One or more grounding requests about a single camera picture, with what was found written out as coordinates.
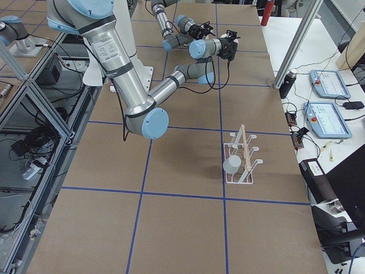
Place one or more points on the black monitor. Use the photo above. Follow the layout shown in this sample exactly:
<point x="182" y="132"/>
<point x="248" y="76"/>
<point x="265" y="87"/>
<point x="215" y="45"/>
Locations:
<point x="347" y="181"/>

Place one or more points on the red bottle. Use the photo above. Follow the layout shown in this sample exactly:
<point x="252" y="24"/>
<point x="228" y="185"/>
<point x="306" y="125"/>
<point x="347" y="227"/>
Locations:
<point x="267" y="12"/>

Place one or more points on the white wire cup rack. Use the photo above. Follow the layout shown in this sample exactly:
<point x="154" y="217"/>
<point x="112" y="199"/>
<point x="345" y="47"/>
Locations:
<point x="240" y="145"/>

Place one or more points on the white ikea cup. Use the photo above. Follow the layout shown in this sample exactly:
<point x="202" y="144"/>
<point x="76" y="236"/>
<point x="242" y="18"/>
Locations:
<point x="232" y="164"/>

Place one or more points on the blue teach pendant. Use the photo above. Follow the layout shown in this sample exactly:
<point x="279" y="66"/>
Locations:
<point x="329" y="84"/>
<point x="326" y="121"/>

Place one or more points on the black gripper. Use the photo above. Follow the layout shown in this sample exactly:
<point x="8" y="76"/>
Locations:
<point x="225" y="46"/>
<point x="195" y="31"/>

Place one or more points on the orange black usb hub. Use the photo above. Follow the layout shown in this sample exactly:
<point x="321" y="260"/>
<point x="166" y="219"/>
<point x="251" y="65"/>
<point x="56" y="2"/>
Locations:
<point x="297" y="141"/>
<point x="291" y="119"/>

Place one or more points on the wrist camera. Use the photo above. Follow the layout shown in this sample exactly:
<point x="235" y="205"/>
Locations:
<point x="232" y="35"/>

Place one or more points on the black thermos bottle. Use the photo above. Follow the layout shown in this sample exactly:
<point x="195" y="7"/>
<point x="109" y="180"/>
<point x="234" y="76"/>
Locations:
<point x="288" y="82"/>

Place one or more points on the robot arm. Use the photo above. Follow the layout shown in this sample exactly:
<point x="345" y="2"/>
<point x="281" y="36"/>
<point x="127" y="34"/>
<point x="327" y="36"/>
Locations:
<point x="96" y="22"/>
<point x="181" y="32"/>

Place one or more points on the black power adapter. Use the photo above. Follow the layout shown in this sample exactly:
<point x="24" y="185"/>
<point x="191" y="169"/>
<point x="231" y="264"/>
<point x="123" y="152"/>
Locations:
<point x="353" y="105"/>

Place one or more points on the aluminium frame post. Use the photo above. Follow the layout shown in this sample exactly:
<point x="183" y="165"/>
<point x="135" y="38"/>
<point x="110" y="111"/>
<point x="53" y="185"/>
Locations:
<point x="299" y="36"/>

